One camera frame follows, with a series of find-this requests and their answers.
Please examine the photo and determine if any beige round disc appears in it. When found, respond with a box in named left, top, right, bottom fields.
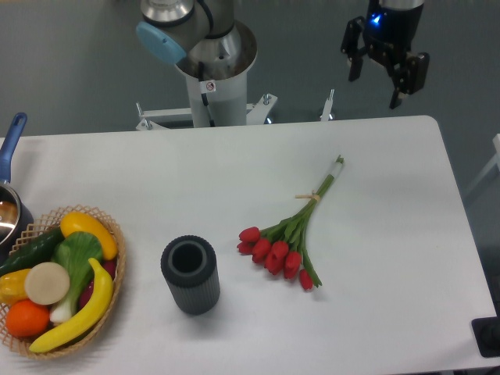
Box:
left=24, top=262, right=70, bottom=305

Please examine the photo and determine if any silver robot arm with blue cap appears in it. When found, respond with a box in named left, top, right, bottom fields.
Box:
left=136, top=1, right=430, bottom=109

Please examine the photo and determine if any green bok choy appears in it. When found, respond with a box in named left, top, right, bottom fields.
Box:
left=50, top=231, right=103, bottom=325

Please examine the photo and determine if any dark grey ribbed vase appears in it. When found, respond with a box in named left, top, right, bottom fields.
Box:
left=160, top=235, right=220, bottom=315

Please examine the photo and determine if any black device at table edge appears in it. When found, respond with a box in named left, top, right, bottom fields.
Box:
left=471, top=316, right=500, bottom=358

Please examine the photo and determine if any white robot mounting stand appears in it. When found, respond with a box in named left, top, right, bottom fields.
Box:
left=134, top=62, right=336, bottom=132

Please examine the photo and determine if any small yellow pumpkin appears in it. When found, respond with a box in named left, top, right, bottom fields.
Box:
left=0, top=269, right=30, bottom=305

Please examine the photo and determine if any green cucumber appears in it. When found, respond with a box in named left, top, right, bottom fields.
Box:
left=1, top=227, right=65, bottom=276

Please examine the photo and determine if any dark red vegetable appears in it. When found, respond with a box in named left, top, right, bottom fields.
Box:
left=78, top=259, right=116, bottom=310

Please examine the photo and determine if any red tulip bouquet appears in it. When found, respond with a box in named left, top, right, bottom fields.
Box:
left=236, top=155, right=345, bottom=291

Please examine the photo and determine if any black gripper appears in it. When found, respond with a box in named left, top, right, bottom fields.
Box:
left=341, top=1, right=430, bottom=109

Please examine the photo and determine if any white frame at right edge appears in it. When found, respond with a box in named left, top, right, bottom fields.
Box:
left=463, top=134, right=499, bottom=204

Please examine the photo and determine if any orange fruit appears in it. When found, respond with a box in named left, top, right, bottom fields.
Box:
left=5, top=299, right=49, bottom=338

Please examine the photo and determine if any woven wicker basket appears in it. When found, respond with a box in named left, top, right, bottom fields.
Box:
left=1, top=205, right=126, bottom=360

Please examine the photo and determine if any yellow banana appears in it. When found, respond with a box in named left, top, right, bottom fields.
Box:
left=29, top=258, right=113, bottom=354

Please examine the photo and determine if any blue handled saucepan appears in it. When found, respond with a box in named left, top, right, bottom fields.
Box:
left=1, top=112, right=34, bottom=264

